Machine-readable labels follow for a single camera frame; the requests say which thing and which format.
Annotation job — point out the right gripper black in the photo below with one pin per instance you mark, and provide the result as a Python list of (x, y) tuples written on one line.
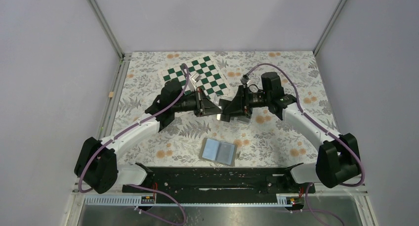
[(240, 104)]

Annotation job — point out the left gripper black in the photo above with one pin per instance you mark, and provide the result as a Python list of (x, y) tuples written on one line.
[(204, 106)]

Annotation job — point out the single thin credit card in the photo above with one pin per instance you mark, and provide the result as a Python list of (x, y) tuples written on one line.
[(222, 104)]

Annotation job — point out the beige leather card holder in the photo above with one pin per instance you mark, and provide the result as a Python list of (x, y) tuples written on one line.
[(220, 152)]

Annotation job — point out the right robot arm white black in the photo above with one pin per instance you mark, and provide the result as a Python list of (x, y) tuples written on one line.
[(338, 158)]

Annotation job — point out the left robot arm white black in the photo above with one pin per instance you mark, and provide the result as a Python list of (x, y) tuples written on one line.
[(97, 164)]

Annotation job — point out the clear acrylic card box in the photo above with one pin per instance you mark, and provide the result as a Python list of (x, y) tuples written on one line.
[(239, 119)]

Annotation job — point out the green white chessboard mat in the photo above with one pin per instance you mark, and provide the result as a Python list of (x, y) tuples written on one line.
[(206, 73)]

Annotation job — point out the floral tablecloth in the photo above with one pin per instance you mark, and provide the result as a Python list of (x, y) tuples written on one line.
[(265, 141)]

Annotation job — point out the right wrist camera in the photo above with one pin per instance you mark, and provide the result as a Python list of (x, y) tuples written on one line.
[(245, 80)]

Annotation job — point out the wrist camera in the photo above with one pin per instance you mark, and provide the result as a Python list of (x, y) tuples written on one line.
[(193, 81), (245, 80)]

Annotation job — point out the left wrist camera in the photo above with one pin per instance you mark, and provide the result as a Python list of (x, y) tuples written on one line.
[(193, 81)]

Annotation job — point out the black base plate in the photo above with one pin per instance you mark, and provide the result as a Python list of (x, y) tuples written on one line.
[(210, 185)]

